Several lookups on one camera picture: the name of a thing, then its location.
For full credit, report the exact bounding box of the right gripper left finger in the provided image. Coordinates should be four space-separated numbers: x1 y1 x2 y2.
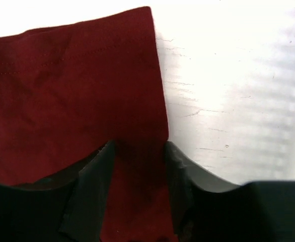
0 141 115 241

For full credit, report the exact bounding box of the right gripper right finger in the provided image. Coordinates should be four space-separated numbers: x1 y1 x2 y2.
164 142 295 241

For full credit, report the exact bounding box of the dark red t shirt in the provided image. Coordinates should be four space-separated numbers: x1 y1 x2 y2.
0 7 177 241

